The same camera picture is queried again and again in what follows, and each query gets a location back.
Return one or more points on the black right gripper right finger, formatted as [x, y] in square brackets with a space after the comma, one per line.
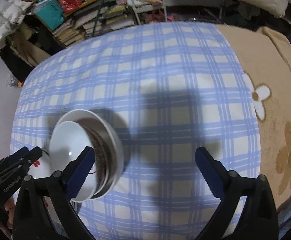
[258, 219]

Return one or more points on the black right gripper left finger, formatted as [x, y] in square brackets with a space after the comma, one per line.
[31, 218]

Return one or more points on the small red pattern bowl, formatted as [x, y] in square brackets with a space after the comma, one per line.
[68, 140]

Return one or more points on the large red pattern bowl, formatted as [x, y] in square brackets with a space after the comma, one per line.
[102, 152]

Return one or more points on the white bowl with cat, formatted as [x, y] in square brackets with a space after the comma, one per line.
[116, 158]

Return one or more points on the white cherry plate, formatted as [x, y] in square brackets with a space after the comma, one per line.
[41, 169]

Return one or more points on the person's left hand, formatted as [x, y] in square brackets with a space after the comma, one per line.
[10, 208]

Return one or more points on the beige flower blanket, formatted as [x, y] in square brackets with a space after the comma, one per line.
[265, 57]

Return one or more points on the blue plaid tablecloth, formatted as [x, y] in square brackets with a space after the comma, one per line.
[166, 89]

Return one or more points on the white puffer jacket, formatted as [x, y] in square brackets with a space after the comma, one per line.
[12, 13]

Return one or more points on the teal shopping bag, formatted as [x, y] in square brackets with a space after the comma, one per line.
[50, 12]

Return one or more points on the stack of books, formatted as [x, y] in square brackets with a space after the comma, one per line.
[93, 23]

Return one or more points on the white metal trolley rack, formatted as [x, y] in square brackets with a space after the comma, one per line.
[146, 11]

